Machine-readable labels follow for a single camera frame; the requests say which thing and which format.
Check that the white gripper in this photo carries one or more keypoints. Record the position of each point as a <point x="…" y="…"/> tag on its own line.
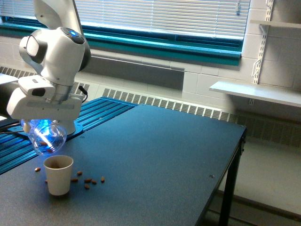
<point x="35" y="99"/>

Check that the clear plastic cup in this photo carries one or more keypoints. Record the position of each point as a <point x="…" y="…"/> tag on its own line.
<point x="48" y="131"/>

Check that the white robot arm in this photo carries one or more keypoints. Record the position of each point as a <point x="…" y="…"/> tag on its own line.
<point x="57" y="53"/>

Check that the brown almonds in clear cup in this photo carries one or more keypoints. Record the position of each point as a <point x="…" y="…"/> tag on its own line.
<point x="46" y="147"/>

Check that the white paper cup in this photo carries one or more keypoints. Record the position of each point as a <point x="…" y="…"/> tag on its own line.
<point x="58" y="172"/>

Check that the white desk corner at left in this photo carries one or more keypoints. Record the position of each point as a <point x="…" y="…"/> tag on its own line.
<point x="4" y="79"/>

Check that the black table leg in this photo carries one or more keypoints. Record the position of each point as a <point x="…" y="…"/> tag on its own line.
<point x="230" y="184"/>

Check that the white window blinds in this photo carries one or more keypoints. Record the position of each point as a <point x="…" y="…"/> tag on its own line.
<point x="205" y="22"/>

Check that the baseboard radiator vent cover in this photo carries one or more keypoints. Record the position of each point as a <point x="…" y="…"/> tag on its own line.
<point x="260" y="127"/>

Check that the blue slotted aluminium rail bed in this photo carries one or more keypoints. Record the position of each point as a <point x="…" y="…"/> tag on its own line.
<point x="16" y="148"/>

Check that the white shelf bracket rail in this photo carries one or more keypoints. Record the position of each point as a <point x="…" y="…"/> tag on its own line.
<point x="258" y="63"/>

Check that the lower white wall shelf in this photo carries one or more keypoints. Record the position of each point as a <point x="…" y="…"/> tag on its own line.
<point x="259" y="92"/>

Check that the white wall shelf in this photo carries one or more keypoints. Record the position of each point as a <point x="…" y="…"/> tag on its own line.
<point x="259" y="92"/>
<point x="275" y="23"/>

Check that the upper white wall shelf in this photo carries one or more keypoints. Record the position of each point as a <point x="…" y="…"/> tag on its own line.
<point x="275" y="23"/>

